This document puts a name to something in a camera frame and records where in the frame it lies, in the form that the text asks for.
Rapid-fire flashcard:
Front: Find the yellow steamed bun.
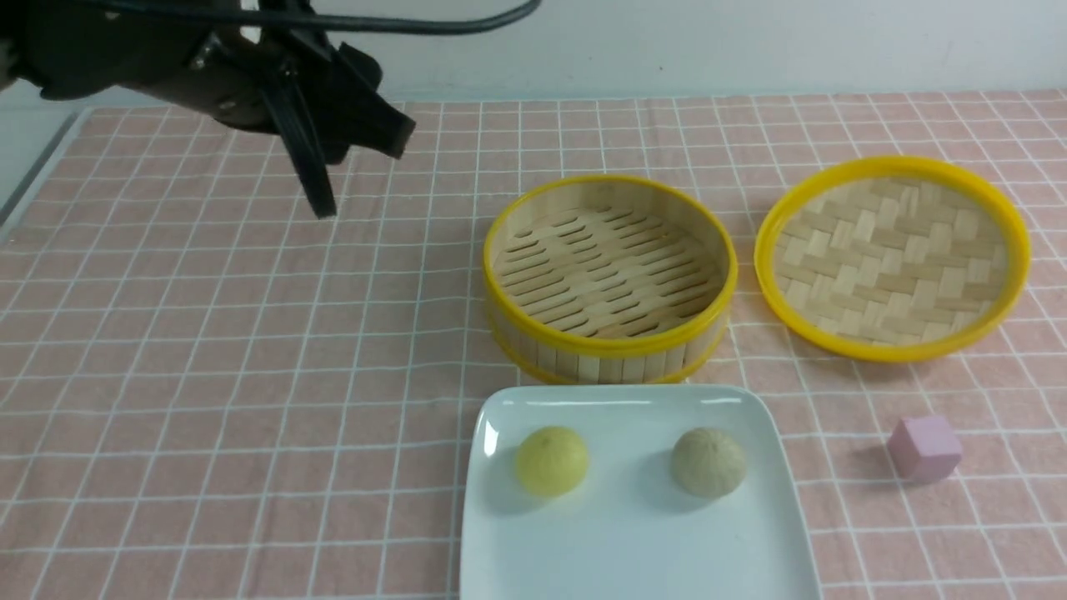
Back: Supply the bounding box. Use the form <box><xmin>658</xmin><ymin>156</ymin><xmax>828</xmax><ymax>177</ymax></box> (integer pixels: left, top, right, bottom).
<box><xmin>513</xmin><ymin>426</ymin><xmax>590</xmax><ymax>498</ymax></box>

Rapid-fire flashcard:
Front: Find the bamboo steamer basket yellow rim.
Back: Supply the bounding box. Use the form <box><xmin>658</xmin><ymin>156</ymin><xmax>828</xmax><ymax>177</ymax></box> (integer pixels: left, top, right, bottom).
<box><xmin>483</xmin><ymin>174</ymin><xmax>739</xmax><ymax>385</ymax></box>

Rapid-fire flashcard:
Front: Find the white square plate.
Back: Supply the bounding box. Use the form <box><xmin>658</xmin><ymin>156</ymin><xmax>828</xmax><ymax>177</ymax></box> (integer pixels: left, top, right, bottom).
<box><xmin>458</xmin><ymin>384</ymin><xmax>822</xmax><ymax>599</ymax></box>

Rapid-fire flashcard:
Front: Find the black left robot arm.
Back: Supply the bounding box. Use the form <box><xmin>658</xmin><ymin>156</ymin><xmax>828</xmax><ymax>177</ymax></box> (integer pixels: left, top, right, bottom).
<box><xmin>3</xmin><ymin>1</ymin><xmax>416</xmax><ymax>219</ymax></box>

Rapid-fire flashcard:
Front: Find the bamboo steamer lid yellow rim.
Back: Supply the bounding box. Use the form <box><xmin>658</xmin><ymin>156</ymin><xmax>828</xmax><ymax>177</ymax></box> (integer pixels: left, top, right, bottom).
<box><xmin>754</xmin><ymin>156</ymin><xmax>1030</xmax><ymax>363</ymax></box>

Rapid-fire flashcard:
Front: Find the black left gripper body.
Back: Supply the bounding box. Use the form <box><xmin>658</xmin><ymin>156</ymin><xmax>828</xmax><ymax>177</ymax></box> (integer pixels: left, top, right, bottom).
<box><xmin>150</xmin><ymin>29</ymin><xmax>335</xmax><ymax>143</ymax></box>

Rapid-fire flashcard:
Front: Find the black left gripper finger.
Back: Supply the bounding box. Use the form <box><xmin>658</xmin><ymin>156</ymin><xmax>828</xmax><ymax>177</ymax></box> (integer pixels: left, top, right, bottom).
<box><xmin>317</xmin><ymin>44</ymin><xmax>416</xmax><ymax>160</ymax></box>
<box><xmin>262</xmin><ymin>75</ymin><xmax>337</xmax><ymax>219</ymax></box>

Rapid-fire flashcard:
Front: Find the beige steamed bun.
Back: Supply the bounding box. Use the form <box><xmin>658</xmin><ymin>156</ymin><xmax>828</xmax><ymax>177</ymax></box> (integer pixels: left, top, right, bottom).
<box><xmin>669</xmin><ymin>427</ymin><xmax>748</xmax><ymax>501</ymax></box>

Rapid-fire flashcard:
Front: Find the pink cube block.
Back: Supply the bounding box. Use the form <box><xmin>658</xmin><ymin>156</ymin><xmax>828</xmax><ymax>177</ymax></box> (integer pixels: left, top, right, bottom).
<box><xmin>885</xmin><ymin>415</ymin><xmax>964</xmax><ymax>483</ymax></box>

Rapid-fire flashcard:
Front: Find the pink checkered tablecloth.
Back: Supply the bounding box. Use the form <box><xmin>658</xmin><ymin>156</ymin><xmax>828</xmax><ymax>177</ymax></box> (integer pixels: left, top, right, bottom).
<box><xmin>1</xmin><ymin>90</ymin><xmax>1064</xmax><ymax>599</ymax></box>

